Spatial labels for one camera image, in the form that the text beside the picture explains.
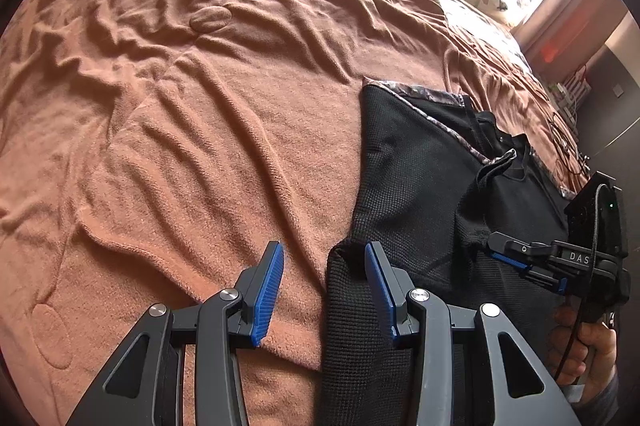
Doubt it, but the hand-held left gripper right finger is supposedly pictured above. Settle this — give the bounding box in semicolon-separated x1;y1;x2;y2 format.
364;242;586;426

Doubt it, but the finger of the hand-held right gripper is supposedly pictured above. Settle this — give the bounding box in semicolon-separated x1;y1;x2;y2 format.
520;263;570;295
486;231;556;270

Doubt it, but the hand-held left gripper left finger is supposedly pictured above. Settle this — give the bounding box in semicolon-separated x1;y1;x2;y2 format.
65;241;286;426

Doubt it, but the black knit garment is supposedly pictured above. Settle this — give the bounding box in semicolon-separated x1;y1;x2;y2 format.
315;76;581;426

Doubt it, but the person's right forearm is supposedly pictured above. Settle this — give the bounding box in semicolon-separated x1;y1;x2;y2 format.
565;373;623;426

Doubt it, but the person's right hand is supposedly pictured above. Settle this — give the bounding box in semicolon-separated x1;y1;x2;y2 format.
550;306;621;399

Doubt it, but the white nightstand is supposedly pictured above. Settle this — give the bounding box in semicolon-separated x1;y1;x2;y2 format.
550;66;592;127

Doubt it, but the brown fleece blanket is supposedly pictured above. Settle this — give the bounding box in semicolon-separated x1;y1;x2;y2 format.
0;0;586;426

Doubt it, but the pink curtain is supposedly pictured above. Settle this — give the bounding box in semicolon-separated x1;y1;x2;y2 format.
510;0;603;74

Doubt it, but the patterned bed sheet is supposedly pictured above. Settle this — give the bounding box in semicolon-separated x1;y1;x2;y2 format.
435;0;535;79

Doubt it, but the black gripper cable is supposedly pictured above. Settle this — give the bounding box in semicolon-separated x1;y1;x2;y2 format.
552;183;608;384

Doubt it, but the black cable on bed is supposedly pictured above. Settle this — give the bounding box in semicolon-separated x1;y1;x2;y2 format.
547;116;592;181

